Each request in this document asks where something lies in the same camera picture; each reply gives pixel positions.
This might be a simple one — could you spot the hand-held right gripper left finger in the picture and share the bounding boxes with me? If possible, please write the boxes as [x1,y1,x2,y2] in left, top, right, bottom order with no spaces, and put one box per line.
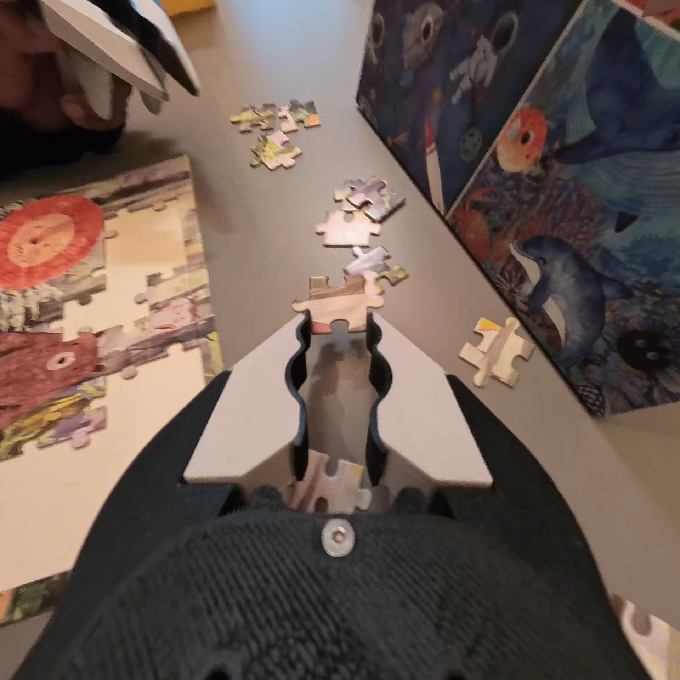
[183,312,311,497]

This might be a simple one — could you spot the person's left hand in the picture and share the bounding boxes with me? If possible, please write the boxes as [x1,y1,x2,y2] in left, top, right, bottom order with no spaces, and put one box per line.
[0,8,132,132]

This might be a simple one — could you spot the grey white puzzle piece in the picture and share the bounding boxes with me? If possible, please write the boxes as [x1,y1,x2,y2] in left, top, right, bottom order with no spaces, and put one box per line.
[292,271,384,334]

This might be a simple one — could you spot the jigsaw puzzle board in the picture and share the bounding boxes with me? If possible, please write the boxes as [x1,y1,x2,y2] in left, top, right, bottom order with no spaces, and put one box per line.
[0,155,224,625]

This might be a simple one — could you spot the green yellow puzzle piece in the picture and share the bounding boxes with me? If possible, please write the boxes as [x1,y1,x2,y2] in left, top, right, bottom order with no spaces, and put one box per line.
[231,103,278,132]

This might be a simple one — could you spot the illustrated puzzle box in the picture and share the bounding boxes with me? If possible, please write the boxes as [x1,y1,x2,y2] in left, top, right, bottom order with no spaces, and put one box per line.
[356,0,680,418]

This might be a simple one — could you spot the person's left forearm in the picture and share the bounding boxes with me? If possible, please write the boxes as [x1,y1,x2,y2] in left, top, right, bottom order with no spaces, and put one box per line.
[0,109,126,179]

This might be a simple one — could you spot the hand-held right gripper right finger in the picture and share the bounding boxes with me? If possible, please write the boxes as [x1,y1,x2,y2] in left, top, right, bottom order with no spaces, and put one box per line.
[365,312,494,497]

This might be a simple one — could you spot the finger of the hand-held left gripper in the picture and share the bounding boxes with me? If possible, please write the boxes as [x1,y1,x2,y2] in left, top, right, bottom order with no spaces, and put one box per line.
[116,0,202,98]
[40,0,169,121]

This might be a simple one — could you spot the scattered loose puzzle pieces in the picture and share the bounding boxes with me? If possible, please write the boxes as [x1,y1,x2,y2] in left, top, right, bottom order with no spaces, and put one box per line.
[231,99,667,680]

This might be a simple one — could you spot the white striped puzzle piece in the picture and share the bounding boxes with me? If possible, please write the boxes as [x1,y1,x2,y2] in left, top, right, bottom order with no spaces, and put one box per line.
[287,450,373,513]

